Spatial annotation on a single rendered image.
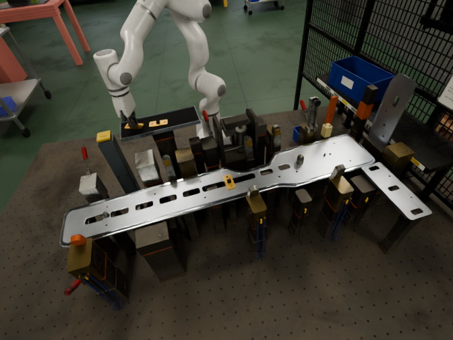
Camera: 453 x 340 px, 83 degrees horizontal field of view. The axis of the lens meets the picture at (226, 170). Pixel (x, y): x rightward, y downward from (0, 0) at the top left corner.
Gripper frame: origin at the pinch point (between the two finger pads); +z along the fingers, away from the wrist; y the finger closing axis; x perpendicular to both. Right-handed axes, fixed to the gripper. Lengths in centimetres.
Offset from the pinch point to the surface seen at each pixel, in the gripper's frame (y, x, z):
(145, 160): 17.1, 9.9, 7.5
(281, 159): 3, 69, 19
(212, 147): 4.3, 37.2, 10.5
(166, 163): 16.1, 18.7, 10.2
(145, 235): 48, 18, 16
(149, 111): -184, -91, 118
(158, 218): 38.5, 19.4, 18.9
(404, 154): 4, 119, 13
